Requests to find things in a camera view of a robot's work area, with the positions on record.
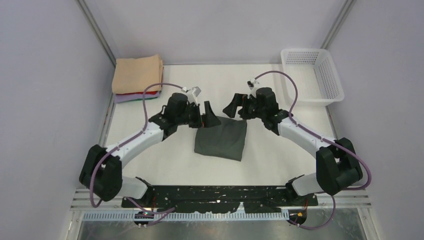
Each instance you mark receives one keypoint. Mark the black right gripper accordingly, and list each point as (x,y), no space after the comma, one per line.
(245,108)

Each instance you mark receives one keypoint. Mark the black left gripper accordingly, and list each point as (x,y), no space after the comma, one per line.
(197,115)

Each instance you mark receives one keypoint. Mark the dark grey t-shirt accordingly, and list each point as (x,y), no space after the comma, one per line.
(226,140)

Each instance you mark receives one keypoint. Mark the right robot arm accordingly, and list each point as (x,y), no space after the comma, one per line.
(336,167)

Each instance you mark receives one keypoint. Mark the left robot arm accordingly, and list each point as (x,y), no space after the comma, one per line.
(102,172)

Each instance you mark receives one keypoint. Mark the folded green t-shirt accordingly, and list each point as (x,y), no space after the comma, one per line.
(146,98)

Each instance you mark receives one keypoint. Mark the folded beige t-shirt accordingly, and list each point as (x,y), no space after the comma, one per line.
(134,75)

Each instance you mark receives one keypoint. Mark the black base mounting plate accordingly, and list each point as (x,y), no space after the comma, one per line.
(220,199)

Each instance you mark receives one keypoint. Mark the folded lavender t-shirt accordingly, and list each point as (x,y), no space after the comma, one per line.
(122,98)

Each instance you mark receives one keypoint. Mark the white plastic basket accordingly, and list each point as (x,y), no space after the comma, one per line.
(315,76)

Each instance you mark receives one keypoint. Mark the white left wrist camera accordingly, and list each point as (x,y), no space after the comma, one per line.
(192,94)

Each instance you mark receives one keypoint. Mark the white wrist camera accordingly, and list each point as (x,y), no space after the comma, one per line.
(192,94)
(253,83)

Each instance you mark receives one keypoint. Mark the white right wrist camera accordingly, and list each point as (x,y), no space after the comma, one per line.
(253,83)

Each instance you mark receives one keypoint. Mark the white slotted cable duct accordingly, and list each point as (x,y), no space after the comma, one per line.
(239,215)

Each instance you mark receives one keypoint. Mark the aluminium frame rail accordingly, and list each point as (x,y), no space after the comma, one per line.
(343,199)

